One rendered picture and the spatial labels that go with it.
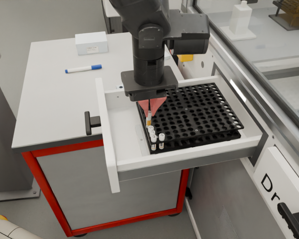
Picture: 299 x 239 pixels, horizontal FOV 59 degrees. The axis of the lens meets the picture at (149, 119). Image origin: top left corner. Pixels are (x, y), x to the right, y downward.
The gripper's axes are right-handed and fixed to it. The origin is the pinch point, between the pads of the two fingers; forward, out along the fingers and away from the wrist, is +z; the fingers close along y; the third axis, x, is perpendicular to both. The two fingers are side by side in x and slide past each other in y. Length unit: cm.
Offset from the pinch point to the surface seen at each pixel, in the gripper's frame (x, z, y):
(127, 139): 3.2, 11.2, -4.9
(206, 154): -8.5, 7.4, 11.0
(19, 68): 181, 94, -79
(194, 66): 31.3, 11.9, 23.1
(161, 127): -0.7, 4.8, 2.7
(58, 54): 63, 19, -25
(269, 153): -14.3, 2.8, 21.4
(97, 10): 297, 95, 0
